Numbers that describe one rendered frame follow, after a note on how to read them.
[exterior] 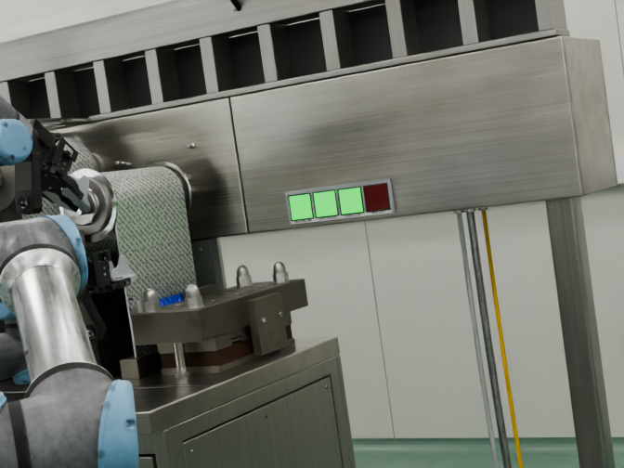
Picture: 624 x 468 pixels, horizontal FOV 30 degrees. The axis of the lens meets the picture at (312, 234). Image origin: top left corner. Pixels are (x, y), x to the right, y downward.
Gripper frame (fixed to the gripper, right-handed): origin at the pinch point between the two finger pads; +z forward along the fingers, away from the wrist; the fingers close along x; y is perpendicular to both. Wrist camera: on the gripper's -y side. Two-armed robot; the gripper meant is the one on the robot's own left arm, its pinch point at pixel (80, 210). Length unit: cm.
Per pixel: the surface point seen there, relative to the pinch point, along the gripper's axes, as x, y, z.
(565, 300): -77, 10, 61
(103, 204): -3.1, 2.6, 2.3
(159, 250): -4.5, 3.0, 19.8
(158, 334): -14.2, -19.2, 16.6
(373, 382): 86, 102, 267
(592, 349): -81, 2, 68
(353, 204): -41, 18, 32
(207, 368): -20.6, -21.7, 25.9
